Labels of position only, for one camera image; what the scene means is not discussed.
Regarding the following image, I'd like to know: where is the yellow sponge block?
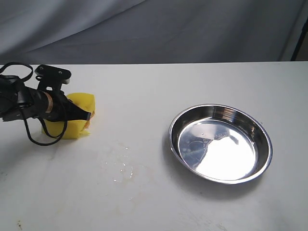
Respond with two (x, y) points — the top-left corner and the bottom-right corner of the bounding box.
(44, 92), (95, 140)

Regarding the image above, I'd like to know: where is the round steel pan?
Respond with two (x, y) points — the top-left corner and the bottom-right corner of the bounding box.
(167, 104), (273, 185)

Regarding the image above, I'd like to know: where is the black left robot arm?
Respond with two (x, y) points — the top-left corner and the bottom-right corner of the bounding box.
(0, 75), (91, 122)

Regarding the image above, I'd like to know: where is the black cable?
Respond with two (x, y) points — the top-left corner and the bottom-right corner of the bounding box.
(0, 62), (68, 145)

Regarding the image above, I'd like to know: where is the grey backdrop cloth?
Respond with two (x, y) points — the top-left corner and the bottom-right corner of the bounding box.
(0, 0), (308, 64)

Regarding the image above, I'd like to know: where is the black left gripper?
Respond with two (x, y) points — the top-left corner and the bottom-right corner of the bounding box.
(26, 88), (91, 122)

